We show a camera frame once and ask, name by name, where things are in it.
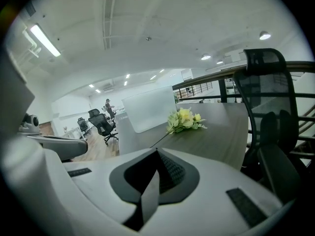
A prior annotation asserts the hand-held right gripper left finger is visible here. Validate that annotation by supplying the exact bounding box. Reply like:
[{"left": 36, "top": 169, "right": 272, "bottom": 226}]
[{"left": 109, "top": 147, "right": 160, "bottom": 232}]

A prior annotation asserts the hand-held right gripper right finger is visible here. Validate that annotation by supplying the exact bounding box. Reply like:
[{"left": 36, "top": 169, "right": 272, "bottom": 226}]
[{"left": 157, "top": 147, "right": 200, "bottom": 206}]

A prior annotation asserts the yellow flowers bouquet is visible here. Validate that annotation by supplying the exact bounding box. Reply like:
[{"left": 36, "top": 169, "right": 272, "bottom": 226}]
[{"left": 155, "top": 107, "right": 208, "bottom": 148}]

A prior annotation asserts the group of ceiling panel lights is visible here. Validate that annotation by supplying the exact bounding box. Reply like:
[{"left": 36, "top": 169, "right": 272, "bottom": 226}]
[{"left": 88, "top": 69, "right": 165, "bottom": 93}]

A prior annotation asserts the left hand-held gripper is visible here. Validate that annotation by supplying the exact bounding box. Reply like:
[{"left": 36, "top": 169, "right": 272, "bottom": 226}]
[{"left": 26, "top": 134, "right": 89, "bottom": 162}]

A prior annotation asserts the black metal railing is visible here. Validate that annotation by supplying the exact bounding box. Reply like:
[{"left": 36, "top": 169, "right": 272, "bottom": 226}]
[{"left": 172, "top": 60, "right": 315, "bottom": 167}]

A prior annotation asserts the long tube ceiling light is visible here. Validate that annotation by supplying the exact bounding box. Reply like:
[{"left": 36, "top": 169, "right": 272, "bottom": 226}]
[{"left": 29, "top": 25, "right": 62, "bottom": 58}]

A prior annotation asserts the grey fisheye camera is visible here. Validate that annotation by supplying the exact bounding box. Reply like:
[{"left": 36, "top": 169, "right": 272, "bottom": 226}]
[{"left": 19, "top": 113, "right": 40, "bottom": 134}]

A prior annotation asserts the translucent white plastic bin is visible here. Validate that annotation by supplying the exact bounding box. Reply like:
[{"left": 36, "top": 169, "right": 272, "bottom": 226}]
[{"left": 121, "top": 85, "right": 177, "bottom": 134}]

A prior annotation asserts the white ceiling cable tray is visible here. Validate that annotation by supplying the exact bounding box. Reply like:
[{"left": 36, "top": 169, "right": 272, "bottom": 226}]
[{"left": 102, "top": 0, "right": 119, "bottom": 50}]

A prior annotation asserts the black mesh office chair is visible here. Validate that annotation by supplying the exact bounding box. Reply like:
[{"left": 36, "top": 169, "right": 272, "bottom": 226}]
[{"left": 232, "top": 48, "right": 315, "bottom": 205}]

